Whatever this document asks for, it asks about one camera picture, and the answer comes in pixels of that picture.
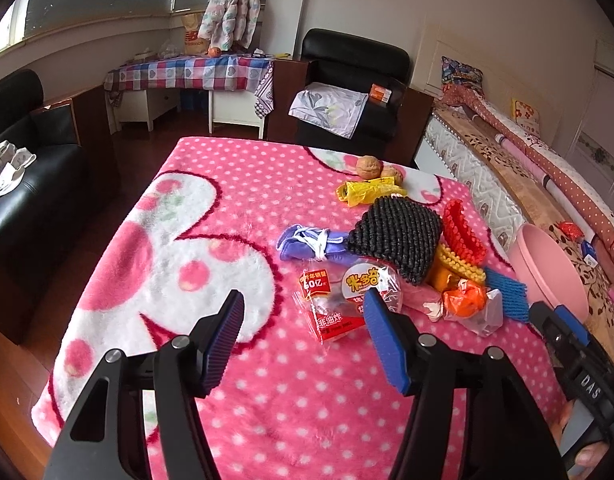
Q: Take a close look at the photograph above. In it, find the pink clear plastic bag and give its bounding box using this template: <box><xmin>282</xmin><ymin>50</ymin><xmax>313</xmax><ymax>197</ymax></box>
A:
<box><xmin>403</xmin><ymin>280</ymin><xmax>504</xmax><ymax>337</ymax></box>

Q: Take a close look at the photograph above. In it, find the round label snack wrapper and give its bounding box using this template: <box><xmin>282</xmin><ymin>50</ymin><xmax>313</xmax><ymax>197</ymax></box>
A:
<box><xmin>341</xmin><ymin>261</ymin><xmax>403</xmax><ymax>313</ymax></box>

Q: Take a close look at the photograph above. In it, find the colourful cartoon pillow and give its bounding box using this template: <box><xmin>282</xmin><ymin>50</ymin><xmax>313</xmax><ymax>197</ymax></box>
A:
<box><xmin>441</xmin><ymin>56</ymin><xmax>485</xmax><ymax>96</ymax></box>

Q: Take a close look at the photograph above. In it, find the pink plastic basin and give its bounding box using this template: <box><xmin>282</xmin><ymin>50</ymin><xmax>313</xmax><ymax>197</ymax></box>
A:
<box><xmin>507</xmin><ymin>223</ymin><xmax>589</xmax><ymax>323</ymax></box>

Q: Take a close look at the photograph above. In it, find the person's right hand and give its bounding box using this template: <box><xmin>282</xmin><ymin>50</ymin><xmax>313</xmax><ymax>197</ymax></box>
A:
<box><xmin>550</xmin><ymin>401</ymin><xmax>609</xmax><ymax>479</ymax></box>

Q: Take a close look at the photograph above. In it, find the pink polka dot blanket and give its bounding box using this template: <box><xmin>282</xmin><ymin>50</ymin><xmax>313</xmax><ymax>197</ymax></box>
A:
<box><xmin>30</xmin><ymin>135</ymin><xmax>571</xmax><ymax>480</ymax></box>

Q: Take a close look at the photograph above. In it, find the white cloth on sofa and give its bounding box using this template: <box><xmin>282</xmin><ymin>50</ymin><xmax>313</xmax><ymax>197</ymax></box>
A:
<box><xmin>0</xmin><ymin>140</ymin><xmax>37</xmax><ymax>197</ymax></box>

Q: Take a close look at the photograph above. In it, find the red foam net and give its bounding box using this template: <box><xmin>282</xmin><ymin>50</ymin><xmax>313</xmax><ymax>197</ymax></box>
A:
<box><xmin>443</xmin><ymin>200</ymin><xmax>487</xmax><ymax>266</ymax></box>

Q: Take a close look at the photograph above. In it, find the red dotted quilt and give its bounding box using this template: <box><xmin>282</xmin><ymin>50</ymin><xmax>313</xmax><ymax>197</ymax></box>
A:
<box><xmin>441</xmin><ymin>84</ymin><xmax>614</xmax><ymax>260</ymax></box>

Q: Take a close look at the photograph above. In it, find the black leather sofa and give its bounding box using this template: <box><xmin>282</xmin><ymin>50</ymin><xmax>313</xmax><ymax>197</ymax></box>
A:
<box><xmin>0</xmin><ymin>70</ymin><xmax>92</xmax><ymax>344</ymax></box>

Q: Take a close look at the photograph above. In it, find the white wardrobe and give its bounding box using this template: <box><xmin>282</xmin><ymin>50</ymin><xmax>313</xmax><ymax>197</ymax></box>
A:
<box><xmin>566</xmin><ymin>39</ymin><xmax>614</xmax><ymax>200</ymax></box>

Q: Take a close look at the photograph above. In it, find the orange box on armrest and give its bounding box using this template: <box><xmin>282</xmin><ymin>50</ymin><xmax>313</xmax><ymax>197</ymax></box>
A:
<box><xmin>369</xmin><ymin>84</ymin><xmax>392</xmax><ymax>104</ymax></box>

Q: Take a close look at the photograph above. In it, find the black leather armchair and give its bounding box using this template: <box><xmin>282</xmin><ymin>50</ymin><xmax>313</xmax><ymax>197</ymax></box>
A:
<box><xmin>291</xmin><ymin>28</ymin><xmax>412</xmax><ymax>158</ymax></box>

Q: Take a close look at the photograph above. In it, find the red packet on bed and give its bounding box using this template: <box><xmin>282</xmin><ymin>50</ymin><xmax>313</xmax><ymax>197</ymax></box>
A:
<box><xmin>557</xmin><ymin>221</ymin><xmax>585</xmax><ymax>243</ymax></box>

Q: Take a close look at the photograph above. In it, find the yellow snack wrapper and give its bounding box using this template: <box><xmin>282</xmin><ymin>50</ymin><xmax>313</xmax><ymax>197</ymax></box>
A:
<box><xmin>336</xmin><ymin>177</ymin><xmax>407</xmax><ymax>207</ymax></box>

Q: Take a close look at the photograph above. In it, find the red clear snack wrapper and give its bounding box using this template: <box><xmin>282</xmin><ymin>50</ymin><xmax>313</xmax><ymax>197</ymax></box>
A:
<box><xmin>293</xmin><ymin>263</ymin><xmax>365</xmax><ymax>346</ymax></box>

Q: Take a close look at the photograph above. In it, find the purple face mask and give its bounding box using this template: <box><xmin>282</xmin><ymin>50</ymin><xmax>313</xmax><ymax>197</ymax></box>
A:
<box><xmin>275</xmin><ymin>224</ymin><xmax>357</xmax><ymax>266</ymax></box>

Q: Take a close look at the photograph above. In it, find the yellow foam net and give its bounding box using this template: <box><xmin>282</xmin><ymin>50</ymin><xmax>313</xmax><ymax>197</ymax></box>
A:
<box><xmin>425</xmin><ymin>243</ymin><xmax>486</xmax><ymax>292</ymax></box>

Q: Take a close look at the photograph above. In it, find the yellow floral pillow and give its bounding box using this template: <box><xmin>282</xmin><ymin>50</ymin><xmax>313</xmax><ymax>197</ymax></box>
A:
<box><xmin>511</xmin><ymin>99</ymin><xmax>540</xmax><ymax>136</ymax></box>

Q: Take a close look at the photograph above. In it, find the white side table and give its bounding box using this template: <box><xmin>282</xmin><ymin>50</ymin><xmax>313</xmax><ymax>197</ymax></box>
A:
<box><xmin>106</xmin><ymin>88</ymin><xmax>266</xmax><ymax>140</ymax></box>

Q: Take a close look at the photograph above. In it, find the bed with brown sheet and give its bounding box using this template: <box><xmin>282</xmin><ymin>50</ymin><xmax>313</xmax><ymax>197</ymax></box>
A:
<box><xmin>417</xmin><ymin>102</ymin><xmax>614</xmax><ymax>363</ymax></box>

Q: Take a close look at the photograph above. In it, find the orange plastic wrapper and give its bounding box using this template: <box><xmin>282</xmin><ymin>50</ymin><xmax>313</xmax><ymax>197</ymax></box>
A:
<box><xmin>441</xmin><ymin>278</ymin><xmax>487</xmax><ymax>318</ymax></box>

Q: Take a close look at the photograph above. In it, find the blue tissue pack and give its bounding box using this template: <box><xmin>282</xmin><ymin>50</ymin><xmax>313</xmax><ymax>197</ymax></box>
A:
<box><xmin>580</xmin><ymin>240</ymin><xmax>598</xmax><ymax>268</ymax></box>

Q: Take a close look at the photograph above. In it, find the hanging patterned jacket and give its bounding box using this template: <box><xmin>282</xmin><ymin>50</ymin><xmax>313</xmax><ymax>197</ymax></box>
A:
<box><xmin>197</xmin><ymin>0</ymin><xmax>261</xmax><ymax>51</ymax></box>

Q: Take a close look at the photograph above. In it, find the checkered tablecloth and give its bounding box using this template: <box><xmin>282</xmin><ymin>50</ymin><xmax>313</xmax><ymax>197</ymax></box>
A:
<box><xmin>103</xmin><ymin>54</ymin><xmax>275</xmax><ymax>118</ymax></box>

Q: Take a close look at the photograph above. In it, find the black foam net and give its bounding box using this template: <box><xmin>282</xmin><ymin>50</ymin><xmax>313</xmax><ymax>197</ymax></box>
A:
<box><xmin>346</xmin><ymin>196</ymin><xmax>443</xmax><ymax>285</ymax></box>

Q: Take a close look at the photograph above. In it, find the floral cloth on armchair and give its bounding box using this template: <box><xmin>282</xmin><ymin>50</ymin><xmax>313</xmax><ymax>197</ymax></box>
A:
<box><xmin>289</xmin><ymin>82</ymin><xmax>369</xmax><ymax>140</ymax></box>

